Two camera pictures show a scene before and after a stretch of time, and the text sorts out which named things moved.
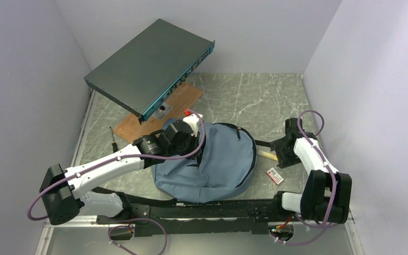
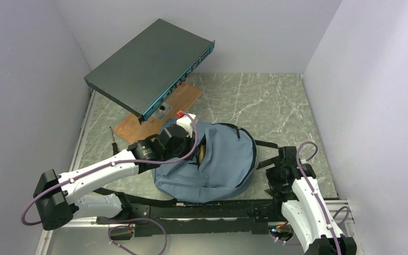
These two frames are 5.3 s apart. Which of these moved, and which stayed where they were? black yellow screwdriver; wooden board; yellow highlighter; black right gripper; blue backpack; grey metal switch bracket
Moved: yellow highlighter; black right gripper
Stayed: grey metal switch bracket; wooden board; black yellow screwdriver; blue backpack
